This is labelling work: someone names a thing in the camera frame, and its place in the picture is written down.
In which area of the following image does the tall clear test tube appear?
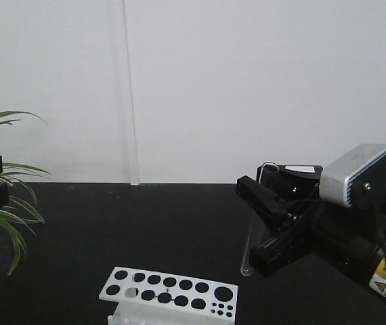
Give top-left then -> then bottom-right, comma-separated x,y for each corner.
240,161 -> 279,277

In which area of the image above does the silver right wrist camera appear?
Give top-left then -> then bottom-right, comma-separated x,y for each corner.
319,144 -> 386,210

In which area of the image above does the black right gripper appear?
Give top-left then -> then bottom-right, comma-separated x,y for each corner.
236,164 -> 383,279

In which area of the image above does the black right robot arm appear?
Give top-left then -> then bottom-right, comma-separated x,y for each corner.
236,164 -> 386,302

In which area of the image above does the white test tube rack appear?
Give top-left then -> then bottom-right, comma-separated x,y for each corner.
99,267 -> 238,324

